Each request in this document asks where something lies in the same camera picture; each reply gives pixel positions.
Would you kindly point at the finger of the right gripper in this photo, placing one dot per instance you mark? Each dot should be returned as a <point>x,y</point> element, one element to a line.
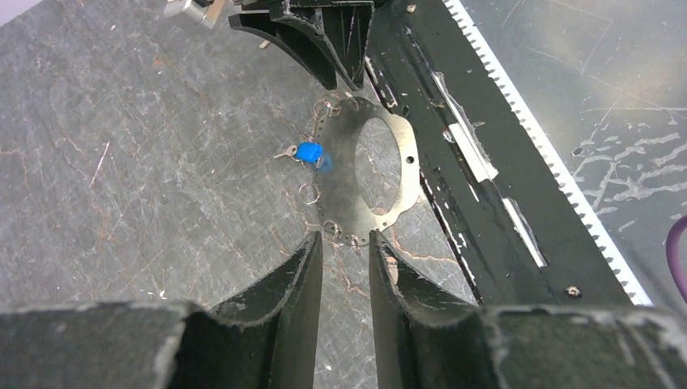
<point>293,42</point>
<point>340,29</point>

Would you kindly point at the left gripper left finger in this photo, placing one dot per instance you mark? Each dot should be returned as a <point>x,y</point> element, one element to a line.
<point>265,336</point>

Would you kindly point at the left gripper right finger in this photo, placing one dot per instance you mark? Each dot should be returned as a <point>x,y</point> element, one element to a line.
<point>426,337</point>

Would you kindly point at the blue key tag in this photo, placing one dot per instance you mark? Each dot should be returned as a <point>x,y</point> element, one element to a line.
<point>307,152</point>

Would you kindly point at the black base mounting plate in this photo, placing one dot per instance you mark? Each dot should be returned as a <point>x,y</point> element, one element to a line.
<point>512,231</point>

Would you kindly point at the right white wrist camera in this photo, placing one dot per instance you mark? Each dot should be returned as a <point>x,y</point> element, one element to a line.
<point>194,14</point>

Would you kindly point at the white slotted cable duct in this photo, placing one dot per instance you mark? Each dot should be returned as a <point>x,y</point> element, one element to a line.
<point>566,183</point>

